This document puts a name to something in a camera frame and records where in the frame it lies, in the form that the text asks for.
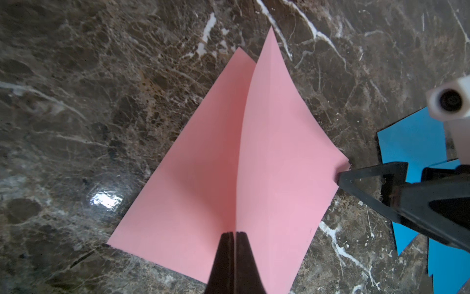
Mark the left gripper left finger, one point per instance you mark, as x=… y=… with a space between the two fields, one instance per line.
x=222 y=277

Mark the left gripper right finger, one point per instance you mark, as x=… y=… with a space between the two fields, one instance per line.
x=247 y=279

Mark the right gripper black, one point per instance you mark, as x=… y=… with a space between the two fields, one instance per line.
x=437 y=207

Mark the blue paper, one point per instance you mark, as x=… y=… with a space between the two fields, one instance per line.
x=418 y=140
x=449 y=267

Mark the pink paper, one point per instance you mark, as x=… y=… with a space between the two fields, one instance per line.
x=287 y=172
x=190 y=200

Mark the pink paper back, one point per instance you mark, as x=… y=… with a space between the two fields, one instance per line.
x=287 y=172

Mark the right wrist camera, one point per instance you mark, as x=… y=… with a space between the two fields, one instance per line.
x=450 y=103

